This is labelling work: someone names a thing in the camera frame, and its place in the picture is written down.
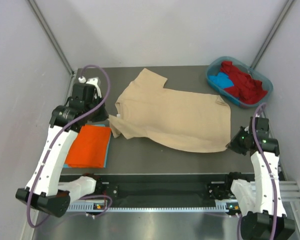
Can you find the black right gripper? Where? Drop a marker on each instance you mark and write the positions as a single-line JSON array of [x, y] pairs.
[[233, 143]]

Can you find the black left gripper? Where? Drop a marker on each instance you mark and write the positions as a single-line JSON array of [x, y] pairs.
[[103, 116]]

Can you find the beige t shirt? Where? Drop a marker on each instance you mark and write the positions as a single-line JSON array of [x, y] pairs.
[[186, 121]]

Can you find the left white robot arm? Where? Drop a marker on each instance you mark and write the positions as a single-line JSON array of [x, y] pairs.
[[44, 192]]

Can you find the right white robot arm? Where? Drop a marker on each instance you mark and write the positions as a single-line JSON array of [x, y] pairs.
[[263, 216]]

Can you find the orange folded t shirt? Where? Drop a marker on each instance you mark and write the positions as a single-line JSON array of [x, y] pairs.
[[90, 147]]

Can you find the red t shirt in basket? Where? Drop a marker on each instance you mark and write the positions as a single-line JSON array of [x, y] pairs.
[[246, 89]]

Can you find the blue t shirt in basket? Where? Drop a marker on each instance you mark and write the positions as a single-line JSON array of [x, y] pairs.
[[222, 80]]

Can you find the light blue folded t shirt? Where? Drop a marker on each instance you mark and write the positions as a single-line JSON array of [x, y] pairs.
[[106, 155]]

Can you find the teal plastic basket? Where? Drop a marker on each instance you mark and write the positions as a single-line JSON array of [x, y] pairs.
[[214, 69]]

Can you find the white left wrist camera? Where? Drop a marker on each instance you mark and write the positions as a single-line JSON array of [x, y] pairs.
[[95, 81]]

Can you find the aluminium frame rail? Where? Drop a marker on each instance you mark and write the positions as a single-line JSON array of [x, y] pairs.
[[289, 191]]

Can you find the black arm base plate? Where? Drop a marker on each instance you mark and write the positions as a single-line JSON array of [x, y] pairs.
[[204, 186]]

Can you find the left aluminium corner post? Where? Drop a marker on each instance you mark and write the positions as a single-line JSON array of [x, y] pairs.
[[50, 35]]

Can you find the aluminium corner post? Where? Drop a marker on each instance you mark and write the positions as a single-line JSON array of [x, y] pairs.
[[50, 35], [288, 5]]

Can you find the right aluminium corner post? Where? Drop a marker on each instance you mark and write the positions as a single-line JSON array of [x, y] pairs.
[[288, 5]]

